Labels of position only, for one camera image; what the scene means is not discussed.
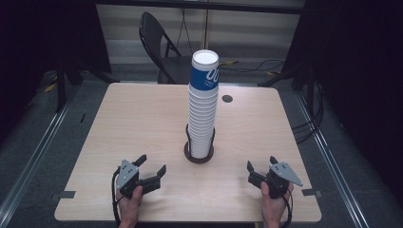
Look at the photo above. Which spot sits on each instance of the grey tape strip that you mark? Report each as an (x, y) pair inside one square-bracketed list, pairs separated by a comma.
[(67, 194), (310, 192)]

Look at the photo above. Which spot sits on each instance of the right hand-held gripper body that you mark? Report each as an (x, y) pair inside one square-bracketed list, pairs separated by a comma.
[(280, 180)]

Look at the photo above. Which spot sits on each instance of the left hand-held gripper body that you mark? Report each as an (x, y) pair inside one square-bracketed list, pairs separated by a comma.
[(128, 177)]

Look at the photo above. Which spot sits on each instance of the black folding chair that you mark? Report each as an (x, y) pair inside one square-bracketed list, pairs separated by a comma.
[(152, 34)]

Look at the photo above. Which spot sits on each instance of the stack of white paper cups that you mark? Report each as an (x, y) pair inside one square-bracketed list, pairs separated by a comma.
[(201, 126)]

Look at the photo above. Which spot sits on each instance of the metal floor rail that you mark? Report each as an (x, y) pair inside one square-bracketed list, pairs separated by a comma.
[(329, 152), (31, 161)]

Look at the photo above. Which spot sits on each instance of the blue banded paper cup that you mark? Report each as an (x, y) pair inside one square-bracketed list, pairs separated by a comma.
[(202, 74)]

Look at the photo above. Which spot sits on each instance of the person's left hand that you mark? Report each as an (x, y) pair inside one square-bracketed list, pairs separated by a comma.
[(128, 209)]

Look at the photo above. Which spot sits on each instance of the person's right hand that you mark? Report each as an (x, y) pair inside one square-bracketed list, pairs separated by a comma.
[(274, 209)]

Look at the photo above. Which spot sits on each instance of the dark round table grommet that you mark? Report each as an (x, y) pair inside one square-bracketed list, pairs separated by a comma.
[(227, 98)]

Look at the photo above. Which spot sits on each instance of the black stand leg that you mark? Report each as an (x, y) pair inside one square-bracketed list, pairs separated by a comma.
[(61, 91), (309, 88)]

